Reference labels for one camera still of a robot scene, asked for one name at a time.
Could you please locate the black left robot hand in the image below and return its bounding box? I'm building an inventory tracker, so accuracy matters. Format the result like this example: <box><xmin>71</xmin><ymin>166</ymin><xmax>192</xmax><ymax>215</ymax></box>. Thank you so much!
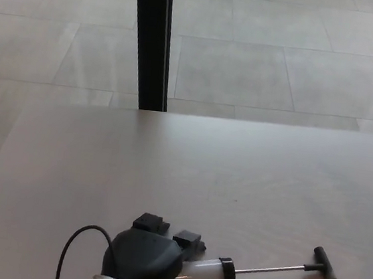
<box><xmin>100</xmin><ymin>208</ymin><xmax>212</xmax><ymax>279</ymax></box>

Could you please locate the white air pump black handle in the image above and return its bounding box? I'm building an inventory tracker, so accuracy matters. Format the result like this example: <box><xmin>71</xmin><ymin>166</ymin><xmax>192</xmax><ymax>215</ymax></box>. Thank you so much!
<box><xmin>180</xmin><ymin>231</ymin><xmax>345</xmax><ymax>279</ymax></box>

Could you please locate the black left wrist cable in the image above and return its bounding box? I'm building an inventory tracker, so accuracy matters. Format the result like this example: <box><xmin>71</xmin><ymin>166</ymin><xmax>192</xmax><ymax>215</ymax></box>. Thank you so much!
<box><xmin>56</xmin><ymin>221</ymin><xmax>117</xmax><ymax>279</ymax></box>

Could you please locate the black vertical frame post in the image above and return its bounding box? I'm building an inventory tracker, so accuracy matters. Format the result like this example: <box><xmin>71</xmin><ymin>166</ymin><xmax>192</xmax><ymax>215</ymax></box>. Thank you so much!
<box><xmin>121</xmin><ymin>0</ymin><xmax>181</xmax><ymax>113</ymax></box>

